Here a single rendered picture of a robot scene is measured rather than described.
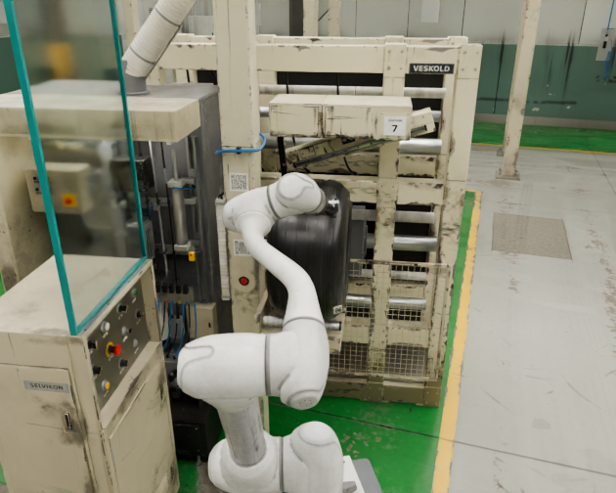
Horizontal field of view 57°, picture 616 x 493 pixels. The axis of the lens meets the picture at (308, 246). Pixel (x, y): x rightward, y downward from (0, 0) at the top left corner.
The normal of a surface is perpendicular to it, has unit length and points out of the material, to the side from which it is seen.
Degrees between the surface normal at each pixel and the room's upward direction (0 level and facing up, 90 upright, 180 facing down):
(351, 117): 90
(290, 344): 23
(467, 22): 90
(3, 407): 90
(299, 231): 53
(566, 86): 90
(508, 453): 0
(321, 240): 58
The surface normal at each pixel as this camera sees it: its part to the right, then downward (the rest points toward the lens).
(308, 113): -0.13, 0.40
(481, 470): 0.00, -0.91
